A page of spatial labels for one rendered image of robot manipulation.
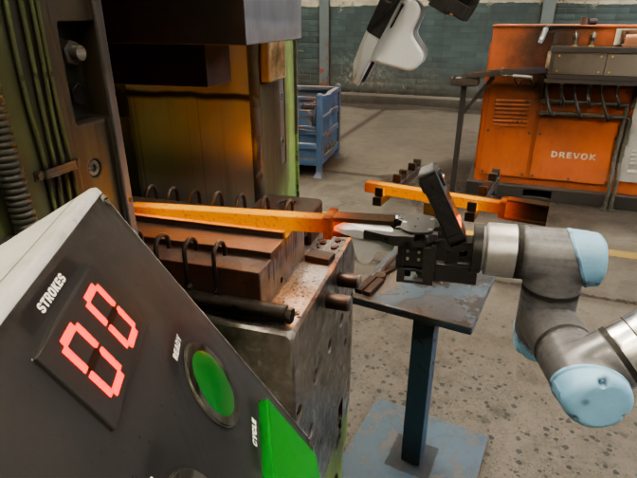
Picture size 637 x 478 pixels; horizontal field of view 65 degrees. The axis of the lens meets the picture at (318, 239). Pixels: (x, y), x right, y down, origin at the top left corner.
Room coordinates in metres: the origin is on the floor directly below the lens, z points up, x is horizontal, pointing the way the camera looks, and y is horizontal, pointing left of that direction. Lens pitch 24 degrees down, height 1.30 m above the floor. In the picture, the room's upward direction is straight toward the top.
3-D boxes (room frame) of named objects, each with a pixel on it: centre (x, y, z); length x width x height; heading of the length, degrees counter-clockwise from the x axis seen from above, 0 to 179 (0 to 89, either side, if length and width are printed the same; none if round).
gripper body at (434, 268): (0.66, -0.17, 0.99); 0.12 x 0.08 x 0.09; 74
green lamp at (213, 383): (0.25, 0.07, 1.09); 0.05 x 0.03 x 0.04; 164
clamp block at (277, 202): (0.89, 0.06, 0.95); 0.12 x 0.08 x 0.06; 74
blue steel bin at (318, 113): (4.78, 0.44, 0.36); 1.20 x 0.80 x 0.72; 75
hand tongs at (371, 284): (1.33, -0.27, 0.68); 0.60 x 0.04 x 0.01; 148
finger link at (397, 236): (0.65, -0.11, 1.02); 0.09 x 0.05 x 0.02; 77
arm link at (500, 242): (0.64, -0.25, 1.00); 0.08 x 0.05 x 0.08; 164
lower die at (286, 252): (0.76, 0.25, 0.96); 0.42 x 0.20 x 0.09; 74
